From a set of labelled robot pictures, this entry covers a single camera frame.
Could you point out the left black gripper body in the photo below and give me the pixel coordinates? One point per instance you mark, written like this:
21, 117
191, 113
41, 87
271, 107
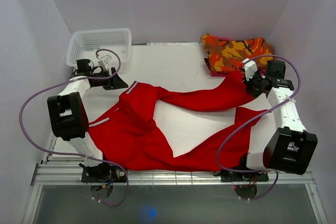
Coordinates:
101, 82

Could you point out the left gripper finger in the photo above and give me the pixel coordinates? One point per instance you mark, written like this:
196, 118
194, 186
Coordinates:
119, 83
110, 86

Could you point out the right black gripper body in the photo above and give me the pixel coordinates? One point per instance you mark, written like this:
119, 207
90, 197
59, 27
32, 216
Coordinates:
254, 84

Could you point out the red trousers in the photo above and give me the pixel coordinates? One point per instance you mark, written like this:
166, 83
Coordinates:
127, 133

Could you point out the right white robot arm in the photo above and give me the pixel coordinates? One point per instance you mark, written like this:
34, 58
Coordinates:
291, 147

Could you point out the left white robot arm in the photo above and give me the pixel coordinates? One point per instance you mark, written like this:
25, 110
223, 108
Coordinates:
69, 119

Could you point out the pink folded trousers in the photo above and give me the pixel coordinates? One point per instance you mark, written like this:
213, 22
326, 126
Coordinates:
216, 62

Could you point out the orange camouflage folded trousers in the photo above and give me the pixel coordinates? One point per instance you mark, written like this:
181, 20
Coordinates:
240, 50

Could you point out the white perforated plastic basket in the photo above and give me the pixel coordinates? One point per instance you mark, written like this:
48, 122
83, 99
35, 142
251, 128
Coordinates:
95, 44

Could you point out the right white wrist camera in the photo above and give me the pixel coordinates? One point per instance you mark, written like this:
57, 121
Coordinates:
249, 67

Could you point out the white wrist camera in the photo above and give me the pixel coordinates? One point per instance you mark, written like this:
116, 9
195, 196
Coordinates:
249, 67
104, 62

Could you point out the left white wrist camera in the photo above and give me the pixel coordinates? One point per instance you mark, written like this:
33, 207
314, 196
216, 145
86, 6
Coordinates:
104, 62

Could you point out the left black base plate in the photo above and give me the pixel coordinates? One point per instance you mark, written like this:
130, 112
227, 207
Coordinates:
103, 173

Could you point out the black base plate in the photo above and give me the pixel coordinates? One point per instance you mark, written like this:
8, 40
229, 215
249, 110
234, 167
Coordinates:
103, 173
227, 176

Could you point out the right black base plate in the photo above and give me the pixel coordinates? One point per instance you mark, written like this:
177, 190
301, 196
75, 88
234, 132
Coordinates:
227, 176

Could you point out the aluminium frame rail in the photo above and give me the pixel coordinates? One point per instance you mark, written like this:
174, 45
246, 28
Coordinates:
70, 173

